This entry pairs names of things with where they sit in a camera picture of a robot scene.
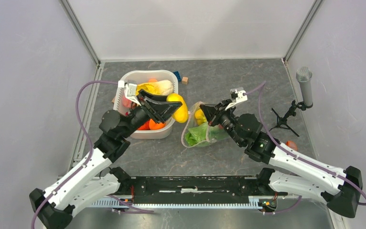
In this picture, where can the red pepper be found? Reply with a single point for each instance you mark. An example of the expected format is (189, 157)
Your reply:
(145, 126)

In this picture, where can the clear zip top bag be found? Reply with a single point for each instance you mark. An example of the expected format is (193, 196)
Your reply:
(191, 122)

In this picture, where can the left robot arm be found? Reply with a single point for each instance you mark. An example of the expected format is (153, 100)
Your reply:
(58, 204)

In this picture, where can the lower reddish peach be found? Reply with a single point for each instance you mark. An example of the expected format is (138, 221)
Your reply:
(127, 103)

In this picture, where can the orange bell pepper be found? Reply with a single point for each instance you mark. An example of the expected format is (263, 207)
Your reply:
(155, 126)

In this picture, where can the green napa cabbage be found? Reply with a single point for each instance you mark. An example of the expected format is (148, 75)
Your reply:
(203, 135)

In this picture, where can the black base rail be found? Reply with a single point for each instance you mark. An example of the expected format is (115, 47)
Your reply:
(194, 189)

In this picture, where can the grey microphone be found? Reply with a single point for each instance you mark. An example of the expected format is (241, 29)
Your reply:
(304, 77)

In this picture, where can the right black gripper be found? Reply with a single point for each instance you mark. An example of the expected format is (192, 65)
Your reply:
(209, 110)

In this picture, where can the small wooden cube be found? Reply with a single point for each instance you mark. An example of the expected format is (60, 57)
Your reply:
(185, 80)

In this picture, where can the yellow lemon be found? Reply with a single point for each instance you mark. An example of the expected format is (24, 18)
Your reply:
(181, 114)

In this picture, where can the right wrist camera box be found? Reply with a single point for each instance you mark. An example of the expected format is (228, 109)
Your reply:
(238, 96)

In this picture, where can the black microphone tripod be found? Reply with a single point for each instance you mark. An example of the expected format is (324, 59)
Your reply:
(281, 122)

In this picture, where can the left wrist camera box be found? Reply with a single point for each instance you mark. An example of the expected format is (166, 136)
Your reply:
(127, 90)

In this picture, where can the blue toy block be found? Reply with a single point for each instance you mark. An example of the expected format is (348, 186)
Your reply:
(177, 74)

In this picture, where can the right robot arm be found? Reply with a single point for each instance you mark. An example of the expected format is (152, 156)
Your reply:
(339, 188)

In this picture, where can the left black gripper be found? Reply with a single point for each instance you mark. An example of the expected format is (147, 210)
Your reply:
(159, 106)

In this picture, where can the yellow banana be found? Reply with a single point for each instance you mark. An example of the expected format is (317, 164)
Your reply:
(200, 117)

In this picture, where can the yellow crinkled lettuce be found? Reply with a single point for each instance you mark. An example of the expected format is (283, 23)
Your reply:
(163, 87)

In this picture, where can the orange round object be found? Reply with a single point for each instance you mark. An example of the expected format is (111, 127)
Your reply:
(292, 145)

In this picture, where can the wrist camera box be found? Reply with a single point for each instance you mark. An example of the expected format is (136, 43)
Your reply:
(127, 90)
(238, 96)

